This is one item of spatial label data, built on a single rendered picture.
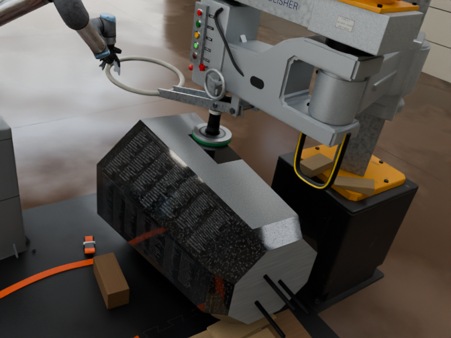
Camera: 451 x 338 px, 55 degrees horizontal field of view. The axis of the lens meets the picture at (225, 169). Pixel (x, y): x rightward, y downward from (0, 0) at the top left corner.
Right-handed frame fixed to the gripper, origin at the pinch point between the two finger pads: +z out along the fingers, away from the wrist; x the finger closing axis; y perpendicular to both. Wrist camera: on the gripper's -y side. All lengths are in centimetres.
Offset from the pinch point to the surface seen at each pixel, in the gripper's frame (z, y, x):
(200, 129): 1, 30, 75
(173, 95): -9, 21, 54
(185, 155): 2, 56, 79
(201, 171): 1, 65, 91
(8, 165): 24, 84, -9
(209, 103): -17, 33, 80
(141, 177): 16, 67, 60
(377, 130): -15, 5, 165
